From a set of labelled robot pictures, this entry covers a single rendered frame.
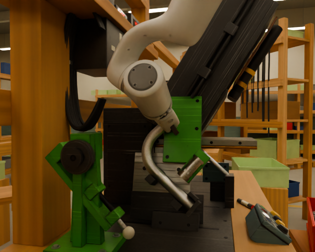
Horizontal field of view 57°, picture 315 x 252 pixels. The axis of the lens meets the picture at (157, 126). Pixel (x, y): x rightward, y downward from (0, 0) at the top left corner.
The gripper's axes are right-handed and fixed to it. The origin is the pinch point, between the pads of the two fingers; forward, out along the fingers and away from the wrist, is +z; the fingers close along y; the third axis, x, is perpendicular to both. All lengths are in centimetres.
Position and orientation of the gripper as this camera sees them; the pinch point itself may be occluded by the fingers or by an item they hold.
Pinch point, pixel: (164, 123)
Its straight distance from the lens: 88.4
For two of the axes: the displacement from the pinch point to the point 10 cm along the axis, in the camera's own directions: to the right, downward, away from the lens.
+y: -6.5, -6.9, 3.3
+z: 1.7, 2.9, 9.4
